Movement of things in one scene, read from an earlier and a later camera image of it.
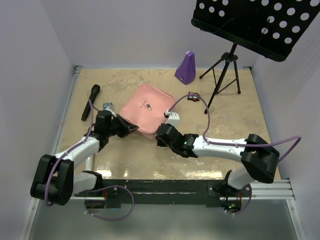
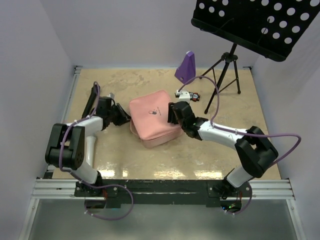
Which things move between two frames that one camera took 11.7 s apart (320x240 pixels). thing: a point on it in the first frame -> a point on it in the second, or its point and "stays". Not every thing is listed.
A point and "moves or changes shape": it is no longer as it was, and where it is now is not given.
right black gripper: [161, 142] -> [170, 115]
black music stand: [271, 28] stays
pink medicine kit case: [144, 106] moves or changes shape
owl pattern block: [193, 96] stays
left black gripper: [126, 127] -> [124, 117]
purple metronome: [186, 71] stays
